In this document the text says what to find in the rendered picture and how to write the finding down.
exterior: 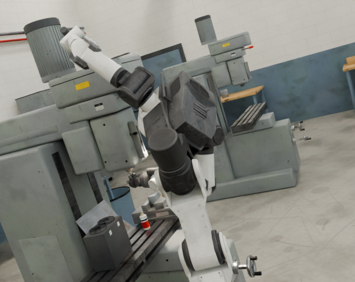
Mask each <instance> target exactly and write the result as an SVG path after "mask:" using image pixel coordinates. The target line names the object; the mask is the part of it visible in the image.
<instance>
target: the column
mask: <svg viewBox="0 0 355 282"><path fill-rule="evenodd" d="M103 200H105V201H106V202H107V203H108V205H109V206H110V207H111V208H112V206H111V203H110V200H109V197H108V194H107V192H106V189H105V186H104V183H103V180H102V178H101V175H100V171H95V172H90V173H85V174H82V175H77V174H76V173H75V171H74V168H73V166H72V162H71V160H70V157H69V154H68V152H67V149H66V146H65V143H64V140H63V139H62V140H58V141H54V142H50V143H47V144H42V145H38V146H35V147H31V148H27V149H23V150H20V151H16V152H12V153H7V154H4V155H1V156H0V222H1V225H2V227H3V230H4V232H5V235H6V237H7V240H8V243H9V244H10V247H11V250H12V252H13V255H14V257H15V260H16V262H17V265H18V268H19V269H20V272H21V275H22V277H23V280H24V282H80V281H81V280H82V279H83V278H84V277H85V276H86V275H87V274H88V273H89V272H90V271H91V270H92V269H93V268H94V267H93V265H92V262H91V259H90V257H89V254H88V252H87V248H86V246H85V243H84V241H83V237H84V236H85V235H86V234H85V233H84V231H83V230H82V229H81V228H80V227H79V226H78V224H77V223H76V222H75V221H77V220H78V219H79V218H80V217H82V216H83V215H85V214H86V213H87V212H89V211H90V210H91V209H92V208H94V207H95V206H96V205H97V204H99V203H100V202H102V201H103Z"/></svg>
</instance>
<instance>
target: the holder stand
mask: <svg viewBox="0 0 355 282"><path fill-rule="evenodd" d="M83 241H84V243H85V246H86V248H87V252H88V254H89V257H90V259H91V262H92V265H93V267H94V270H95V272H99V271H106V270H112V269H116V268H117V267H118V266H119V264H120V263H121V262H122V260H123V259H124V258H125V256H126V255H127V253H128V252H129V251H130V249H131V248H132V245H131V243H130V240H129V237H128V234H127V230H126V228H125V225H124V222H123V219H122V216H121V215H120V216H117V217H114V216H108V217H105V218H102V219H100V220H99V221H98V223H97V224H96V225H95V226H94V227H93V228H91V229H90V230H89V232H88V233H87V234H86V235H85V236H84V237H83Z"/></svg>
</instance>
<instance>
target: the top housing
mask: <svg viewBox="0 0 355 282"><path fill-rule="evenodd" d="M112 60H113V61H114V62H116V63H118V64H119V65H121V66H122V67H123V68H125V69H126V70H127V71H129V72H130V73H133V72H134V70H135V68H136V67H137V66H141V67H143V64H142V60H141V57H140V55H139V54H133V55H127V56H124V57H119V58H115V59H112ZM49 88H50V90H51V93H52V96H53V99H54V102H55V105H56V107H57V108H63V107H66V106H70V105H74V104H77V103H80V102H84V101H87V100H90V99H93V98H97V97H100V96H103V95H107V94H110V93H113V92H117V91H116V90H117V88H115V87H114V86H113V85H112V84H110V83H109V82H107V81H106V80H104V79H103V78H102V77H100V76H99V75H98V74H96V73H95V72H94V71H92V70H91V69H87V70H85V69H82V70H79V71H76V72H73V73H71V74H68V75H65V76H62V77H59V78H56V79H52V80H51V81H49Z"/></svg>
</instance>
